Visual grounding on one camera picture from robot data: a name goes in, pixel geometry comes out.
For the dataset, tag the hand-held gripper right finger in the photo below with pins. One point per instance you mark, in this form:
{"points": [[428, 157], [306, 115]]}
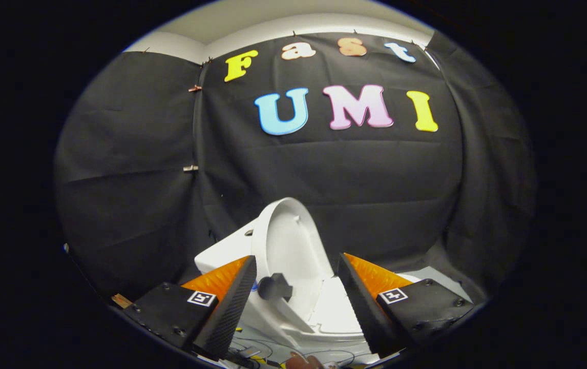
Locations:
{"points": [[365, 307]]}

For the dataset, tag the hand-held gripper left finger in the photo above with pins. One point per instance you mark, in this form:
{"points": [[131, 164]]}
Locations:
{"points": [[232, 307]]}

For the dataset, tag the black round lid knob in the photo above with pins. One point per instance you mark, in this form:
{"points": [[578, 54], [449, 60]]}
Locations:
{"points": [[273, 287]]}

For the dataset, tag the white toilet bowl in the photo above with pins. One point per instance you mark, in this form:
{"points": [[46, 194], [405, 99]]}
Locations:
{"points": [[332, 312]]}

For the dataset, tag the white toilet tank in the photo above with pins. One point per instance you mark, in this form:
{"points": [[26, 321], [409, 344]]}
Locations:
{"points": [[227, 251]]}

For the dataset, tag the small wooden piece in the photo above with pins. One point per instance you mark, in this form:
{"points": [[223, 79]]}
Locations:
{"points": [[121, 301]]}

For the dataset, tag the black backdrop cloth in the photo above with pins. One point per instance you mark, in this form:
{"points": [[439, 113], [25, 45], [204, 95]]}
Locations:
{"points": [[324, 169]]}

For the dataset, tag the silver cloth clip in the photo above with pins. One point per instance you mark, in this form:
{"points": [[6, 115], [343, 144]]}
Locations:
{"points": [[190, 168]]}

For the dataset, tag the red cloth clip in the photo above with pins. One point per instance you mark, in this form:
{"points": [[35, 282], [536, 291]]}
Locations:
{"points": [[195, 88]]}

